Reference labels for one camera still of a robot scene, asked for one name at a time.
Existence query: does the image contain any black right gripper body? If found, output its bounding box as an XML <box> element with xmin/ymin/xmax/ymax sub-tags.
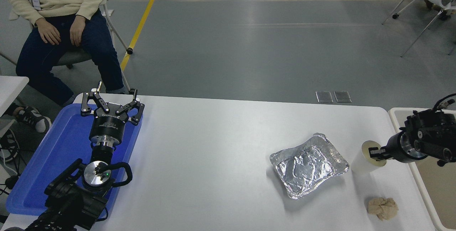
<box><xmin>382</xmin><ymin>132</ymin><xmax>405</xmax><ymax>163</ymax></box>

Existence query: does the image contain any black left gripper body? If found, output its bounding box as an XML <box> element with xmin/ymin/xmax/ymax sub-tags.
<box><xmin>89</xmin><ymin>103</ymin><xmax>129</xmax><ymax>141</ymax></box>

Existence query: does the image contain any white paper cup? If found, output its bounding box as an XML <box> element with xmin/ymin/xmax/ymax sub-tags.
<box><xmin>351</xmin><ymin>140</ymin><xmax>388</xmax><ymax>174</ymax></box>

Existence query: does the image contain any person's left hand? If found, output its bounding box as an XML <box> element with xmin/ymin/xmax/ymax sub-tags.
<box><xmin>69</xmin><ymin>15</ymin><xmax>87</xmax><ymax>47</ymax></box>

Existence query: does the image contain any person's right hand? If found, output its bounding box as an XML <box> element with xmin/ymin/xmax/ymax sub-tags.
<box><xmin>36</xmin><ymin>18</ymin><xmax>62</xmax><ymax>46</ymax></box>

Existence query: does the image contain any grey wheeled office chair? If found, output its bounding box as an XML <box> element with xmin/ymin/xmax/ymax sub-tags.
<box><xmin>8</xmin><ymin>3</ymin><xmax>134</xmax><ymax>93</ymax></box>

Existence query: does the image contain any crumpled tan paper ball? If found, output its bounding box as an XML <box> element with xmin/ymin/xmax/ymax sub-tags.
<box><xmin>368</xmin><ymin>197</ymin><xmax>399</xmax><ymax>221</ymax></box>

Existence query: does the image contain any large pale bin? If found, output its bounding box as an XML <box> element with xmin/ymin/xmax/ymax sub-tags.
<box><xmin>388</xmin><ymin>107</ymin><xmax>456</xmax><ymax>231</ymax></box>

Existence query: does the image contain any blue plastic tray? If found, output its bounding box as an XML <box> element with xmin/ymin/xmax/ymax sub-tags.
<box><xmin>6</xmin><ymin>103</ymin><xmax>143</xmax><ymax>216</ymax></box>

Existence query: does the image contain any black and white sneaker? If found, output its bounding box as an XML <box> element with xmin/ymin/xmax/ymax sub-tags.
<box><xmin>14</xmin><ymin>106</ymin><xmax>52</xmax><ymax>134</ymax></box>
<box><xmin>0</xmin><ymin>130</ymin><xmax>20</xmax><ymax>163</ymax></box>

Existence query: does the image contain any metal floor outlet plate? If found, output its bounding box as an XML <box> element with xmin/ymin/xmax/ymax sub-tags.
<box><xmin>316</xmin><ymin>91</ymin><xmax>333</xmax><ymax>104</ymax></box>
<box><xmin>334</xmin><ymin>91</ymin><xmax>352</xmax><ymax>103</ymax></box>

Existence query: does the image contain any crumpled foil tray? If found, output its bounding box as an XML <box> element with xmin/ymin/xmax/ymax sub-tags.
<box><xmin>270</xmin><ymin>133</ymin><xmax>349</xmax><ymax>200</ymax></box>

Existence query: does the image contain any small white side table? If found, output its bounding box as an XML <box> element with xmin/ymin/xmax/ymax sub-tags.
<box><xmin>0</xmin><ymin>76</ymin><xmax>30</xmax><ymax>117</ymax></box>

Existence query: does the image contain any grey metal caster leg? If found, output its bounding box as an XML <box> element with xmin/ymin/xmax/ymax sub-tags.
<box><xmin>0</xmin><ymin>51</ymin><xmax>17</xmax><ymax>66</ymax></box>

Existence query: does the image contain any black floor cable with plug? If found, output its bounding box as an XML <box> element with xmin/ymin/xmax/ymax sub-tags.
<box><xmin>0</xmin><ymin>160</ymin><xmax>27</xmax><ymax>196</ymax></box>

